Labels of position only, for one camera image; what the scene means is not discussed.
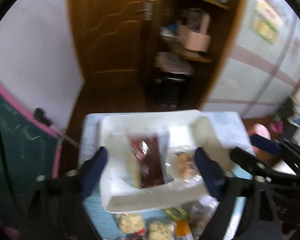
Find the patterned teal tablecloth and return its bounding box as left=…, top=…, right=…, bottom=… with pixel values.
left=78, top=109, right=253, bottom=239

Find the wall poster calendar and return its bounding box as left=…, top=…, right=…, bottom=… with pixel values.
left=251, top=0, right=283, bottom=44

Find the silver door handle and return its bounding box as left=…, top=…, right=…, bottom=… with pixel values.
left=136, top=2, right=154, bottom=21

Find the popcorn snack packet right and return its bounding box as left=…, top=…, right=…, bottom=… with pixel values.
left=148, top=221, right=173, bottom=240

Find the pink plastic stool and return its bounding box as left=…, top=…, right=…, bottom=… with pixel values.
left=248, top=124, right=271, bottom=140

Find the pink storage basket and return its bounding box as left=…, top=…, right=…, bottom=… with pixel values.
left=178, top=9, right=211, bottom=53

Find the orange white snack bag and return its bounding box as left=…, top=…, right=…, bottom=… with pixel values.
left=174, top=220, right=194, bottom=240

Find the popcorn snack packet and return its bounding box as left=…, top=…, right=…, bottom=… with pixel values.
left=148, top=221, right=173, bottom=240
left=116, top=213, right=146, bottom=234

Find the small clear cracker packet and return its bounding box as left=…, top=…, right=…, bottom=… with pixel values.
left=174, top=151, right=202, bottom=180

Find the brown wooden door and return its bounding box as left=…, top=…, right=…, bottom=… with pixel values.
left=68, top=0, right=148, bottom=107

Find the white plastic storage bin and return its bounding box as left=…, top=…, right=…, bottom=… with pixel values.
left=98, top=110, right=234, bottom=213

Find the dark red nut snack bag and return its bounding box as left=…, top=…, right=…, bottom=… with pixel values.
left=125, top=131, right=174, bottom=189

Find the folded pink cloth pile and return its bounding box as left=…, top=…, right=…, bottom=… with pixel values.
left=155, top=51, right=194, bottom=76

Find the small green candy packet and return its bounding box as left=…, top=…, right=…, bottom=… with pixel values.
left=163, top=206, right=188, bottom=221

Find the wooden corner shelf unit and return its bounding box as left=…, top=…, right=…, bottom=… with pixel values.
left=143, top=0, right=246, bottom=111

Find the green chalkboard pink frame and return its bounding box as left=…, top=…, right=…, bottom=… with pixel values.
left=0, top=83, right=61, bottom=229

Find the popcorn snack packet left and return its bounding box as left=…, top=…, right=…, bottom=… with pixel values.
left=116, top=213, right=146, bottom=234

